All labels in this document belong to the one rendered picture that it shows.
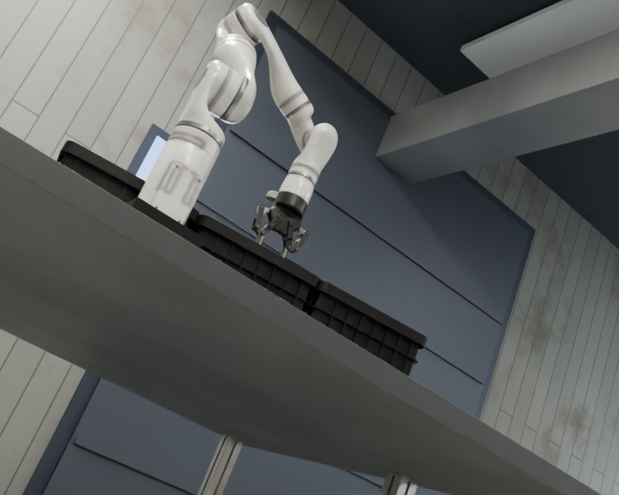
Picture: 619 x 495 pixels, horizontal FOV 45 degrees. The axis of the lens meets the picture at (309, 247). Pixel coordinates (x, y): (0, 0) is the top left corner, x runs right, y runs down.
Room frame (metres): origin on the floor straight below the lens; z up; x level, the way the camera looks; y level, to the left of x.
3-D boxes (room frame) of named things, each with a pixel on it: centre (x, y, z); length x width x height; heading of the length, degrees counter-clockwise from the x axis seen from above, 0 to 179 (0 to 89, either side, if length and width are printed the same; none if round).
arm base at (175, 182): (1.21, 0.26, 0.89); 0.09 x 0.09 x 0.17; 28
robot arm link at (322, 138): (1.57, 0.08, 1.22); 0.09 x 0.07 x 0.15; 22
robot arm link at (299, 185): (1.59, 0.09, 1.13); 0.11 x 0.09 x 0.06; 19
